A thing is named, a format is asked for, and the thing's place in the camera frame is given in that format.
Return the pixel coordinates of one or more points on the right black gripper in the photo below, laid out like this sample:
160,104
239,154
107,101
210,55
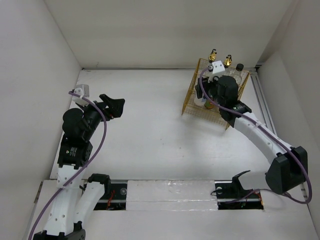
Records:
207,84

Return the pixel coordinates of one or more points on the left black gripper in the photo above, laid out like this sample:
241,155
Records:
115,105

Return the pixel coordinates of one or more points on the chili sauce bottle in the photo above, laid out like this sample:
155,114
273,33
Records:
208,105

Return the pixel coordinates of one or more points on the clear glass cruet gold spout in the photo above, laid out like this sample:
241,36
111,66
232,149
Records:
212,56

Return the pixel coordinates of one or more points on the tall glass cruet dark contents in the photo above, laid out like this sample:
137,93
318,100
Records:
228,61

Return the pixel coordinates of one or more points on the dark vinegar bottle black cap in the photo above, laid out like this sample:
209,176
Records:
238,71

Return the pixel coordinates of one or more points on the white shaker silver lid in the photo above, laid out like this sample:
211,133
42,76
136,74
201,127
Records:
200,102

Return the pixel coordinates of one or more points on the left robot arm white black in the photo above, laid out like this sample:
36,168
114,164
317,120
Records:
66,213

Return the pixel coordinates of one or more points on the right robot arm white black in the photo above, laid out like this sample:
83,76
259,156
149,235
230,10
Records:
288,164

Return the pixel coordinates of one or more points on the yellow wire rack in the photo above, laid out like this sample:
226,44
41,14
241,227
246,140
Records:
201,111

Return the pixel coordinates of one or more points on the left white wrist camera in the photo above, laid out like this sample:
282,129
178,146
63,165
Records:
81,90

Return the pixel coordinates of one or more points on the aluminium side rail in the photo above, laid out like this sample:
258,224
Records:
264,109

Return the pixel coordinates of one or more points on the black metal base rail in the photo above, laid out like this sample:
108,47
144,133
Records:
115,199

